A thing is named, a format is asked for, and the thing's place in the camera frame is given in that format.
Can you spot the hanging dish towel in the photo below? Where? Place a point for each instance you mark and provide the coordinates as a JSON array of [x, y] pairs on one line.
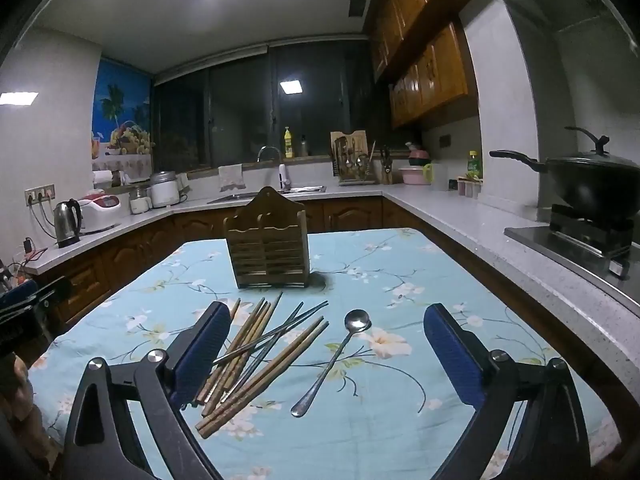
[[230, 177]]

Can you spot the long metal spoon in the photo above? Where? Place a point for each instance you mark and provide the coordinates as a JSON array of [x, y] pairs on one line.
[[357, 321]]

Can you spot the steel gas stove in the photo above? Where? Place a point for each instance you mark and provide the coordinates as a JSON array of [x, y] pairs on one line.
[[575, 240]]

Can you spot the row of spice jars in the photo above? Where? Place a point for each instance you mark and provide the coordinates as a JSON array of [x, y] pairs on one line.
[[470, 187]]

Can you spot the silver white rice cooker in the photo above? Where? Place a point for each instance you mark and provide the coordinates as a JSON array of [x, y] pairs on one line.
[[164, 190]]

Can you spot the steel sink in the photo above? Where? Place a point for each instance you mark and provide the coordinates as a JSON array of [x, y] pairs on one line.
[[270, 194]]

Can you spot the grey kitchen countertop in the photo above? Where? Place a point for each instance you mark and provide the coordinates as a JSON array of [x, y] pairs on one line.
[[450, 220]]

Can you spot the wooden cabinets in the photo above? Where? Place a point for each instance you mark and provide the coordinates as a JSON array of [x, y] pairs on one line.
[[425, 75], [200, 222]]

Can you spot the wooden lower cabinets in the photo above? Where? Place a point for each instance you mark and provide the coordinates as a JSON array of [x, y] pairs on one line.
[[200, 222]]

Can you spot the beach wall poster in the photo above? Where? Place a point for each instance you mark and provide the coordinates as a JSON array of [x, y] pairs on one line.
[[122, 110]]

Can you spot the wooden knife block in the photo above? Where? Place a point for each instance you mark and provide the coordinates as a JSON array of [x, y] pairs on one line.
[[387, 170]]

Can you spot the small dark bottle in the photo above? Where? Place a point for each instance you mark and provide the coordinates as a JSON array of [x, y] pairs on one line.
[[303, 147]]

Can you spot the blue floral tablecloth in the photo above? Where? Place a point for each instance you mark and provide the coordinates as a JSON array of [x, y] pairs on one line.
[[375, 435]]

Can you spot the stack of pink bowls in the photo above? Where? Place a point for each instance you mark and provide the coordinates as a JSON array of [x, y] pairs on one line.
[[416, 170]]

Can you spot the white red rice cooker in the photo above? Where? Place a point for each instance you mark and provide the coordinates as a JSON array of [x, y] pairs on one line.
[[100, 210]]

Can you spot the chrome faucet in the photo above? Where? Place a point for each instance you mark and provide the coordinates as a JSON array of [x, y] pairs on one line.
[[282, 175]]

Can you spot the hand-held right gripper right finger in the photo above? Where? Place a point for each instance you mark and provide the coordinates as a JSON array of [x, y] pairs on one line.
[[455, 360]]

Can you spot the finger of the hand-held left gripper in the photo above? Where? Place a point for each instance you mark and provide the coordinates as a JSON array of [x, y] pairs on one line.
[[17, 295], [20, 335]]

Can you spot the yellow dish soap bottle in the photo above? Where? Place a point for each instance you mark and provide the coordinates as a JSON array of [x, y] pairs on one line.
[[288, 144]]

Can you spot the wooden utensil holder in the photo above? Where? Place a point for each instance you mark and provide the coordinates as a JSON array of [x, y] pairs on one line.
[[265, 260]]

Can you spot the dark kitchen window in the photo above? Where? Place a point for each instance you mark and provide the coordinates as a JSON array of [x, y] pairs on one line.
[[240, 110]]

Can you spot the black wok with lid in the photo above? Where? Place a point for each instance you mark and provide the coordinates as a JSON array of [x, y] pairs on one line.
[[595, 185]]

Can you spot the person's left hand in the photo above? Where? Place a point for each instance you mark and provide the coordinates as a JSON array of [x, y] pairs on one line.
[[22, 377]]

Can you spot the white wall power outlets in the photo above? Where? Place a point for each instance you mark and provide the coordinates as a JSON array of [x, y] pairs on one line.
[[40, 194]]

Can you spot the dark wall socket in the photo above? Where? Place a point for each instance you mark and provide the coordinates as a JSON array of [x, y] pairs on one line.
[[445, 140]]

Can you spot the ceiling vent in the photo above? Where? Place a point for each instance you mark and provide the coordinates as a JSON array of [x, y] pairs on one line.
[[358, 6]]

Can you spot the black electric kettle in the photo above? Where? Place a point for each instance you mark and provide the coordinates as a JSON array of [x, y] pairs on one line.
[[67, 222]]

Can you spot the metal chopstick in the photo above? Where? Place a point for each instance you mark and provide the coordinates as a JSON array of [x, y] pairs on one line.
[[235, 352], [288, 316], [310, 313]]

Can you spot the wooden upper cabinets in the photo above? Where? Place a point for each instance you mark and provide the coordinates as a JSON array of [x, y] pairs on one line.
[[425, 75]]

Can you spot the pile of wooden chopsticks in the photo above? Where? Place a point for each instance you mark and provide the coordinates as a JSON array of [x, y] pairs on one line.
[[280, 365]]

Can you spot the rack with cutting board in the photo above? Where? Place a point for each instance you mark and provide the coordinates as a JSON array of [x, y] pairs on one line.
[[352, 157]]

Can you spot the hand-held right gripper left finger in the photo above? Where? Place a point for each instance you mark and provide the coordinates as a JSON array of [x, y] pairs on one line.
[[200, 350]]

